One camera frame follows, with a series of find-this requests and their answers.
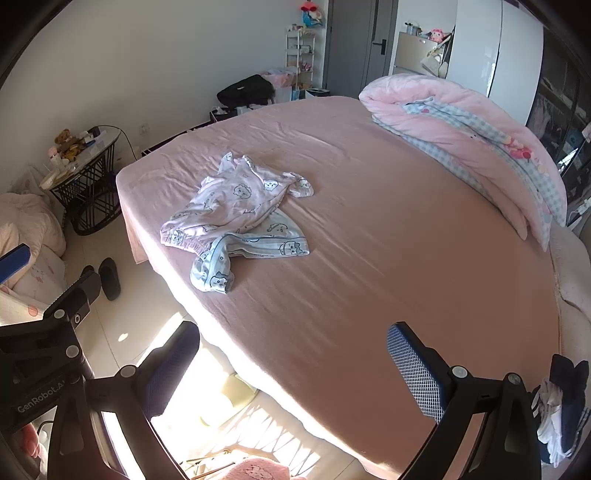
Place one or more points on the blue bag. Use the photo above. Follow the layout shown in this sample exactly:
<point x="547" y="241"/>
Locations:
<point x="298" y="94"/>

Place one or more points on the grey door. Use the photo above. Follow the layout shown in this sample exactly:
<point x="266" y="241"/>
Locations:
<point x="360" y="46"/>

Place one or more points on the grey cabinet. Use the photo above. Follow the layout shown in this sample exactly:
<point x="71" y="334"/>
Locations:
<point x="411" y="53"/>

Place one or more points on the pink floor bedding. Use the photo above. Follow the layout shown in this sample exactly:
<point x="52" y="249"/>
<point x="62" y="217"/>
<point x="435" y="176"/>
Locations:
<point x="27" y="230"/>

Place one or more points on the pink bag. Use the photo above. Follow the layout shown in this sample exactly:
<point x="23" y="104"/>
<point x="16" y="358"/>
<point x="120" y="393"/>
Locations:
<point x="279" y="78"/>

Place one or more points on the pink checked quilt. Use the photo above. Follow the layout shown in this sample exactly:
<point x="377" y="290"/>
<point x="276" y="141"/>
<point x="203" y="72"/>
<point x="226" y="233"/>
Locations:
<point x="461" y="138"/>

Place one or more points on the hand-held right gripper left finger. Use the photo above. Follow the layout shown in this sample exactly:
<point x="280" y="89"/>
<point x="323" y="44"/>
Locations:
<point x="171" y="367"/>

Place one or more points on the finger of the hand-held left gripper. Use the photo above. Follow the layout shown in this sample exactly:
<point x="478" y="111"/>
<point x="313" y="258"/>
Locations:
<point x="78" y="290"/>
<point x="14" y="262"/>

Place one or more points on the white hanging bag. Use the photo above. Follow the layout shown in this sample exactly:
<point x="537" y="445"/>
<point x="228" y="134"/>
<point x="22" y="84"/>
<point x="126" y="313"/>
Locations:
<point x="434" y="62"/>

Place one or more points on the pink plush doll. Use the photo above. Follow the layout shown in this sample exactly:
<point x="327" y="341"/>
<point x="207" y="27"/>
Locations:
<point x="436" y="34"/>

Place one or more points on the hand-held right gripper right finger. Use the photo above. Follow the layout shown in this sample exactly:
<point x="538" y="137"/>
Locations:
<point x="413" y="369"/>

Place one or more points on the red blue plush toy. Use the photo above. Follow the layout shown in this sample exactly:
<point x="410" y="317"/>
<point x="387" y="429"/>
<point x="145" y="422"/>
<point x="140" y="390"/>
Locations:
<point x="310" y="11"/>

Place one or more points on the pink printed pajama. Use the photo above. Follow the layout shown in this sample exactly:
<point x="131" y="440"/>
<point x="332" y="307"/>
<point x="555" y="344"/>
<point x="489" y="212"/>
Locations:
<point x="231" y="198"/>

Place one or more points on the pink fluffy slipper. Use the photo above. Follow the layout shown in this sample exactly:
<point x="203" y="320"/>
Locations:
<point x="258" y="470"/>

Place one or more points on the brown teddy bear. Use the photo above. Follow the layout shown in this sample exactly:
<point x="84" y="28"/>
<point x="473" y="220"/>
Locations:
<point x="64" y="138"/>

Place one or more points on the white shelf rack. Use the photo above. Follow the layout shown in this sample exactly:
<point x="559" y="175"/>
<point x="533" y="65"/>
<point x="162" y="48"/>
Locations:
<point x="302" y="64"/>

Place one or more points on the black bag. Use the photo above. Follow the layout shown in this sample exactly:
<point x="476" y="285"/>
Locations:
<point x="244" y="90"/>

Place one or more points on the person's left hand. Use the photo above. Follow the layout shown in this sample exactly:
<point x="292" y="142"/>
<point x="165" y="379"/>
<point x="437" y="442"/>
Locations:
<point x="31" y="443"/>

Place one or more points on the pale green slipper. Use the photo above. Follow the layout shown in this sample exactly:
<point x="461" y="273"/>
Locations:
<point x="235" y="392"/>

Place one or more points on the white cartoon print shorts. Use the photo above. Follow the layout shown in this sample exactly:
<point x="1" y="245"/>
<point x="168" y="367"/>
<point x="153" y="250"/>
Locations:
<point x="258" y="244"/>

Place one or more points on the bed with pink sheet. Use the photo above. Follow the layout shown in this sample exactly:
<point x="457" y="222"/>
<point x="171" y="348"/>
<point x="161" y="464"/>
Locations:
<point x="369" y="267"/>

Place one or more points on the dark glass wardrobe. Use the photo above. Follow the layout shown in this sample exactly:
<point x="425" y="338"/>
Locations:
<point x="554" y="92"/>

